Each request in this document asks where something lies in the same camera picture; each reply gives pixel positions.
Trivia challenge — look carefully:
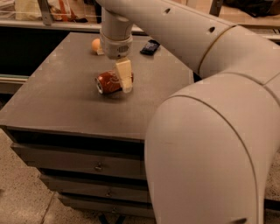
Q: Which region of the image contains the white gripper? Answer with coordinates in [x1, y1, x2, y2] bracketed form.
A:
[96, 30, 133, 93]

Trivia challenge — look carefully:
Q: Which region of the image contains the red coke can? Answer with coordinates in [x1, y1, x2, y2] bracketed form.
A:
[94, 70, 123, 95]

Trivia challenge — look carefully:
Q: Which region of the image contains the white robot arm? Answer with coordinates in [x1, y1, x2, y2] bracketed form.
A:
[98, 0, 280, 224]

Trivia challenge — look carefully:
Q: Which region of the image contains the orange fruit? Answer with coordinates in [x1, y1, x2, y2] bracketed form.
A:
[91, 38, 100, 53]

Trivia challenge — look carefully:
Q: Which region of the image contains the dark snack bar wrapper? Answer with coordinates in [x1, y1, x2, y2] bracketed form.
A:
[140, 39, 160, 56]

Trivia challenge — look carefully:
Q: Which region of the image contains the grey metal railing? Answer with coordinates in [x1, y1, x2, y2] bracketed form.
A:
[0, 0, 280, 41]

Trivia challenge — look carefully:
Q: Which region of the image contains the grey drawer cabinet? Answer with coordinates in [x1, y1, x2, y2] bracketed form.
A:
[0, 31, 195, 219]

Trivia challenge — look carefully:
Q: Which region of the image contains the top grey drawer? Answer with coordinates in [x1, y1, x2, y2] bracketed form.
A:
[11, 143, 146, 179]

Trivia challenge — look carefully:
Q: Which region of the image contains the grey drawer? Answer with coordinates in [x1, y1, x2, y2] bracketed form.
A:
[59, 194, 155, 218]
[11, 143, 146, 179]
[40, 174, 151, 203]

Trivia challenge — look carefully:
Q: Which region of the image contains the middle grey drawer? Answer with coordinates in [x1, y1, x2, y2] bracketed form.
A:
[40, 174, 151, 203]

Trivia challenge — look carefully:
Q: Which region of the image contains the bottom grey drawer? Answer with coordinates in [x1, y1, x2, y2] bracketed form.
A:
[59, 194, 155, 218]

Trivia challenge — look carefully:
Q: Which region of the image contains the black metal stand leg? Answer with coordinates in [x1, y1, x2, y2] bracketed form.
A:
[264, 199, 280, 211]

